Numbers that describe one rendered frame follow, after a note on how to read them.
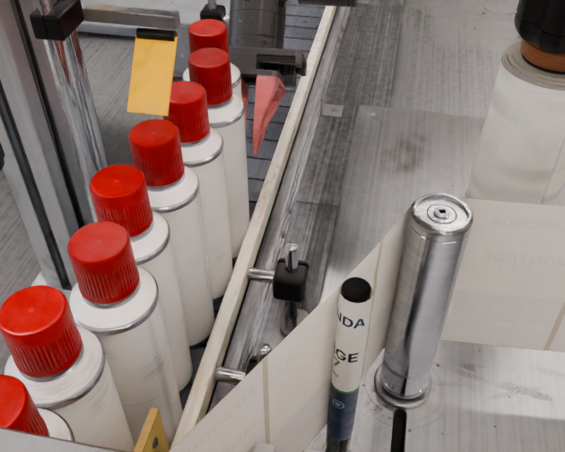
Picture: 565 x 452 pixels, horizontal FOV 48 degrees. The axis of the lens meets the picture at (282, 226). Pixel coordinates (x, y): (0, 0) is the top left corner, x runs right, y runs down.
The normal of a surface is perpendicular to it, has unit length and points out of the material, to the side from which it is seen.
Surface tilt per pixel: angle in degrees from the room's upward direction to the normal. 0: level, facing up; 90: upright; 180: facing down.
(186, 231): 90
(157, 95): 49
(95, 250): 2
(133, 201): 90
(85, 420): 90
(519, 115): 87
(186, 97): 2
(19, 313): 3
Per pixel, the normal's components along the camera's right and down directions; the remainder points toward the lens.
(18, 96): -0.20, 0.67
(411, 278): -0.71, 0.48
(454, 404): 0.00, -0.73
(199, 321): 0.61, 0.54
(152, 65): -0.14, 0.03
